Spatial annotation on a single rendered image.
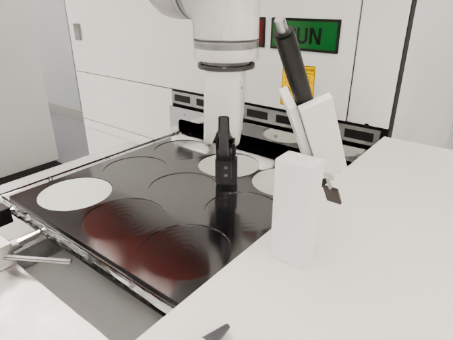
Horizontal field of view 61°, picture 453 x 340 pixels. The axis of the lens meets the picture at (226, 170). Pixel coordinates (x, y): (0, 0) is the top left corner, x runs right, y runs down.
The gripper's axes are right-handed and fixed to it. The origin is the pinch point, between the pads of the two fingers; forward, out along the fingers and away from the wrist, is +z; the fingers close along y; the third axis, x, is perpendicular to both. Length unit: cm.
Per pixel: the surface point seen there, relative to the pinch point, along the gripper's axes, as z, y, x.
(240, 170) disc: 1.9, -4.3, 2.0
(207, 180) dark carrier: 2.1, -0.6, -3.0
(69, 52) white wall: 26, -315, -172
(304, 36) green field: -17.8, -11.8, 11.3
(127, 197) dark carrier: 2.0, 5.9, -13.4
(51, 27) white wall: 4, -329, -192
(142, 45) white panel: -13.7, -33.7, -20.5
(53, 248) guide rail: 9.0, 8.6, -24.0
